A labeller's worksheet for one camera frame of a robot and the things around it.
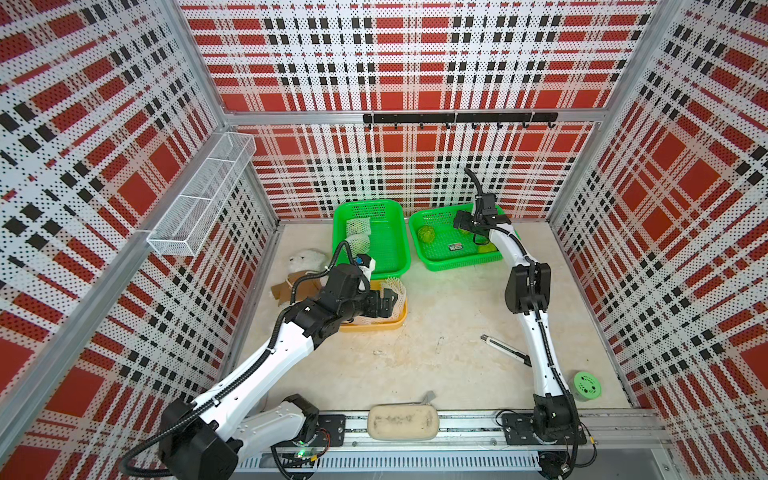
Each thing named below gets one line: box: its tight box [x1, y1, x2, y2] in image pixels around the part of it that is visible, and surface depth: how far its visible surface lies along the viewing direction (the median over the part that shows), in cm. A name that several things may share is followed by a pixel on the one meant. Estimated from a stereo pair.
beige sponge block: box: [368, 403, 440, 440], surface depth 73 cm
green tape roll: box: [572, 371, 602, 402], surface depth 78 cm
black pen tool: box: [480, 334, 532, 368], surface depth 89 cm
